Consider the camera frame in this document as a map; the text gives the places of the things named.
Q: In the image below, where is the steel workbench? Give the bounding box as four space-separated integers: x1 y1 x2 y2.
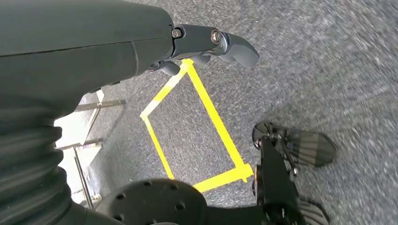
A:
54 98 127 210

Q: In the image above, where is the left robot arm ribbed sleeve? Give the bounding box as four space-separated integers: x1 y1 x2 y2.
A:
0 94 125 225

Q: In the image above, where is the yellow floor tape square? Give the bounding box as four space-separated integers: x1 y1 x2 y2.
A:
140 58 255 194

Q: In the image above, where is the black perforated robot joint disc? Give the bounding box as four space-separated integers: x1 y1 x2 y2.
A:
96 179 265 225

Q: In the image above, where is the black robot leg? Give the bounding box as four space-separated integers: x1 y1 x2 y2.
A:
253 136 308 225

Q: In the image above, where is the black robot foot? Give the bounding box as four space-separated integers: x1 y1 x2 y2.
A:
252 121 337 168
297 198 331 225

